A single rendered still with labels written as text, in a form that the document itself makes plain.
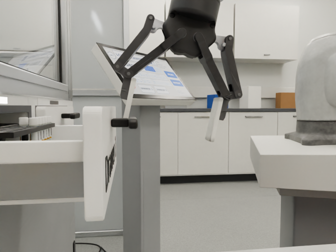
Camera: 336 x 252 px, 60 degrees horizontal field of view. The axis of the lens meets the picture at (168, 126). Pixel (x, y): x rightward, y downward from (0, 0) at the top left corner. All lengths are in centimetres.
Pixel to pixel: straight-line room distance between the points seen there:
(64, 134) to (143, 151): 87
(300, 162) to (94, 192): 46
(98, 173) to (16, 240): 29
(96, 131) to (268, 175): 44
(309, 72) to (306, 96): 6
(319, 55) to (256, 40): 334
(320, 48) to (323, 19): 429
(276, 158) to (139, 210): 93
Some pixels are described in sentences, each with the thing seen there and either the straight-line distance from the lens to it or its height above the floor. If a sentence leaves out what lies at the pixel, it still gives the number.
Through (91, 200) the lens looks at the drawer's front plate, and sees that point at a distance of 29.
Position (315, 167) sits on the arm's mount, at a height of 81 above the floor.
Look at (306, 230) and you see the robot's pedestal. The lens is 82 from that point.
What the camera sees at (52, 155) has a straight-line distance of 30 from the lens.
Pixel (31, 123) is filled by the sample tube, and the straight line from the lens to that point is 44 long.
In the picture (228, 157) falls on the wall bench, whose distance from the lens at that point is 360.
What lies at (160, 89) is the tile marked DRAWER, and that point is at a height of 100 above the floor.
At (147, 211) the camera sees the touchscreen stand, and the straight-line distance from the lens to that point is 148.
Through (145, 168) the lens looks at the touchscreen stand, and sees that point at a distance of 141.
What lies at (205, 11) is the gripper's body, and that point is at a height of 106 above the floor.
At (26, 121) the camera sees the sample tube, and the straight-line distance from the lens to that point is 46.
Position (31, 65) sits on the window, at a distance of 66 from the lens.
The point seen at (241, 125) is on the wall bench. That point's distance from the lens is 361.
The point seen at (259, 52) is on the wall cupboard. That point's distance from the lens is 413.
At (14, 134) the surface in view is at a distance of 36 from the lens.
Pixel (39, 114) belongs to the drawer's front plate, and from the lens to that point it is 61.
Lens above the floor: 93
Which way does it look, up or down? 4 degrees down
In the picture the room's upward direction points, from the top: straight up
